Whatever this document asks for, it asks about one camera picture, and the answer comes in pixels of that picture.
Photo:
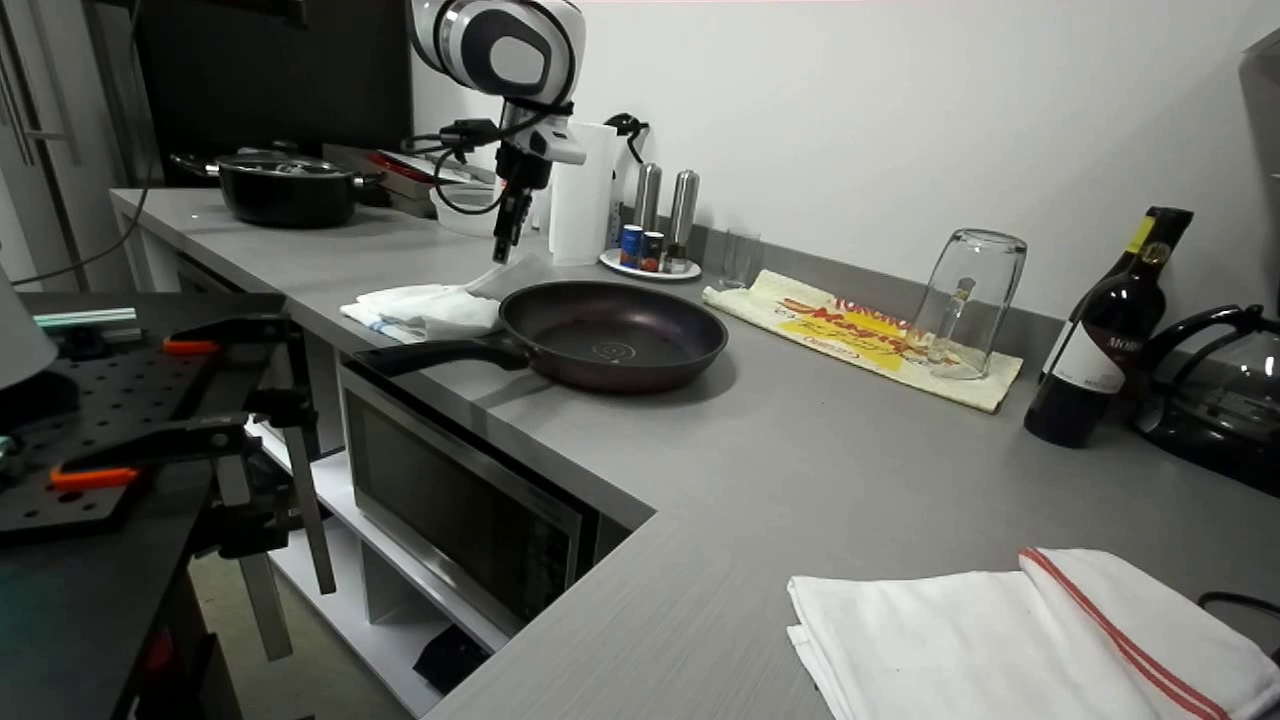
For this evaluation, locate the white blue folded tea towel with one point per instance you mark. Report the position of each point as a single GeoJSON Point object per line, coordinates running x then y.
{"type": "Point", "coordinates": [414, 315]}

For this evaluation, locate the clear upturned drinking glass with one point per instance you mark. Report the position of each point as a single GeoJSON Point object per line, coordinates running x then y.
{"type": "Point", "coordinates": [973, 301]}

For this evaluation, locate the small blue spice jar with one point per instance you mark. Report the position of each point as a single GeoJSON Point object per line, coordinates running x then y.
{"type": "Point", "coordinates": [631, 240]}

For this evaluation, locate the clear plastic container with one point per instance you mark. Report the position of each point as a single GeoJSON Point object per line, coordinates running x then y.
{"type": "Point", "coordinates": [466, 223]}

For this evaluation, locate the black wall plug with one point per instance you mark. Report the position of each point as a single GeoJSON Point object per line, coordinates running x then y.
{"type": "Point", "coordinates": [624, 129]}

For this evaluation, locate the black nonstick frying pan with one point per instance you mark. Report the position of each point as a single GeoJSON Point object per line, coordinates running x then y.
{"type": "Point", "coordinates": [600, 340]}

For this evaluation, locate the dark monitor screen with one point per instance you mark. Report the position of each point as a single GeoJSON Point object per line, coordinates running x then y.
{"type": "Point", "coordinates": [266, 72]}

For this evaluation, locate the yellow printed tea towel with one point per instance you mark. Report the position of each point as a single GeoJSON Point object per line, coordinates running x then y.
{"type": "Point", "coordinates": [854, 333]}

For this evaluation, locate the black perforated mounting board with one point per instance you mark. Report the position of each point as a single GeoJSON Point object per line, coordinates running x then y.
{"type": "Point", "coordinates": [121, 402]}

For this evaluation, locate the white red striped towel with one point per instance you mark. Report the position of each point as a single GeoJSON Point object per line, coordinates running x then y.
{"type": "Point", "coordinates": [984, 641]}

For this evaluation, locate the black cooking pot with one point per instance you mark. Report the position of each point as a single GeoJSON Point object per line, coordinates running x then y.
{"type": "Point", "coordinates": [286, 194]}

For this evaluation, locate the steel salt grinder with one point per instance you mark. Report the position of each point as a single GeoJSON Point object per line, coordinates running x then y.
{"type": "Point", "coordinates": [644, 194]}
{"type": "Point", "coordinates": [680, 206]}

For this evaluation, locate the stack of books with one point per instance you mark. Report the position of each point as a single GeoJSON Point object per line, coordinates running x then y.
{"type": "Point", "coordinates": [403, 175]}

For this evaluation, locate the white paper towel roll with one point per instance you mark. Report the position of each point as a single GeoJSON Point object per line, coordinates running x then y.
{"type": "Point", "coordinates": [585, 206]}

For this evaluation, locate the white shelf under counter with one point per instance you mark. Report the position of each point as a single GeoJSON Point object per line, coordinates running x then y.
{"type": "Point", "coordinates": [360, 586]}

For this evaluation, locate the small clear tumbler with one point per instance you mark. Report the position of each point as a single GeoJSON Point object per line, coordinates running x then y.
{"type": "Point", "coordinates": [739, 266]}

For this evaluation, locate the yellow capped wine bottle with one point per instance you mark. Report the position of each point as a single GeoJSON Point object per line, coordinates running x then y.
{"type": "Point", "coordinates": [1101, 340]}

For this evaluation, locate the steel microwave oven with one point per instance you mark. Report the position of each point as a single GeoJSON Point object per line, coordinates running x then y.
{"type": "Point", "coordinates": [454, 502]}

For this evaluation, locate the small white plate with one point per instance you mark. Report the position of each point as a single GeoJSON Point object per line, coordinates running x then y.
{"type": "Point", "coordinates": [672, 270]}

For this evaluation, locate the black kettle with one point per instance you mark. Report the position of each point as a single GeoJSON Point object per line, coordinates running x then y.
{"type": "Point", "coordinates": [1212, 402]}

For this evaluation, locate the small red spice jar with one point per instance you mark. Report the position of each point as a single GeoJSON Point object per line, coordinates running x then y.
{"type": "Point", "coordinates": [654, 251]}

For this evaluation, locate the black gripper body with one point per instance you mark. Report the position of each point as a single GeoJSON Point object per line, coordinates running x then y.
{"type": "Point", "coordinates": [522, 165]}

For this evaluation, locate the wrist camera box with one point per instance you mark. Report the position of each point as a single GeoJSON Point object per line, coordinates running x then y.
{"type": "Point", "coordinates": [567, 147]}

